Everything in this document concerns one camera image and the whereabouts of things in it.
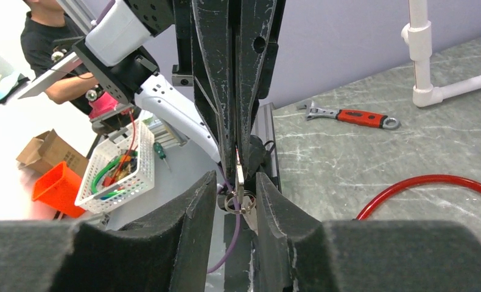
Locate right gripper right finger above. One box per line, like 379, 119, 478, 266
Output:
256, 173, 481, 291

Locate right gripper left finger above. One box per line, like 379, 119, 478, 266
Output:
0, 171, 217, 291

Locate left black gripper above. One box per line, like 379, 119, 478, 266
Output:
172, 1, 286, 178

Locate silver keys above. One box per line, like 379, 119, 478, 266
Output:
224, 149, 259, 235

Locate red cable lock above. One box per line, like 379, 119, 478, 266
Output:
341, 174, 481, 242

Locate white plastic basket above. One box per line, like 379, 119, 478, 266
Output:
74, 120, 155, 214

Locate orange plastic bin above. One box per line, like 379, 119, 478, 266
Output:
32, 161, 85, 218

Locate cardboard box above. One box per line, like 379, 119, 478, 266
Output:
16, 129, 88, 178

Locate person in black shirt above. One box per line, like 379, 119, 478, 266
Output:
20, 0, 98, 115

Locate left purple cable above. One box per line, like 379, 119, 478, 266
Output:
206, 163, 242, 275

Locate green-handled screwdriver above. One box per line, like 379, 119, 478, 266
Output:
153, 142, 172, 172

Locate aluminium frame rail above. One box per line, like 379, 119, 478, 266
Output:
18, 0, 279, 190

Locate red-handled adjustable wrench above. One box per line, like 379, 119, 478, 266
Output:
296, 101, 401, 130

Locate white PVC pipe frame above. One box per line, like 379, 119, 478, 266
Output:
401, 1, 481, 108

